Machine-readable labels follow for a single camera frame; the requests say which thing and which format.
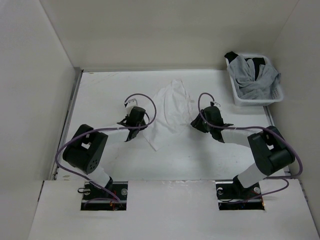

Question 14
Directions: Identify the white tank top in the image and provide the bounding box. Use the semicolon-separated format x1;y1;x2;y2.
142;79;193;151

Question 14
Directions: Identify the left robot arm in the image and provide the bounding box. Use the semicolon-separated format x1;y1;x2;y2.
62;106;146;200

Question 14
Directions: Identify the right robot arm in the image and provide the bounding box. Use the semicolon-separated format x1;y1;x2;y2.
190;106;295;198

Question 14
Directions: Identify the grey tank top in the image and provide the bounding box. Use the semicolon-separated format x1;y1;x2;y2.
227;55;281;100

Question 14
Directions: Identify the black tank top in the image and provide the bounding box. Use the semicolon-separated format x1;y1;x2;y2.
224;51;266;81

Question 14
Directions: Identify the white plastic laundry basket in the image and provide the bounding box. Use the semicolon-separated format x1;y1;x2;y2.
225;53;284;107

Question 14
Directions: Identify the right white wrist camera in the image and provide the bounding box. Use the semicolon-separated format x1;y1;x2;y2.
210;101;221;108

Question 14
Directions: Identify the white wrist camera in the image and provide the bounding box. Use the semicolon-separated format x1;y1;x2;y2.
124;98;138;109
210;101;221;108

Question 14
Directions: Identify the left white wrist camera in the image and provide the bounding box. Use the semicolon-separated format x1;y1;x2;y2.
124;98;138;109

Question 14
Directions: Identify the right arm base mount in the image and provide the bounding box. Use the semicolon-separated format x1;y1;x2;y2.
215;181;265;211

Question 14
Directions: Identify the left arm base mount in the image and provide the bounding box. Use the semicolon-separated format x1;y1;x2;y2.
77;181;129;211

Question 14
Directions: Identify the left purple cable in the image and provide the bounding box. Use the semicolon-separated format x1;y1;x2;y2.
55;93;158;208

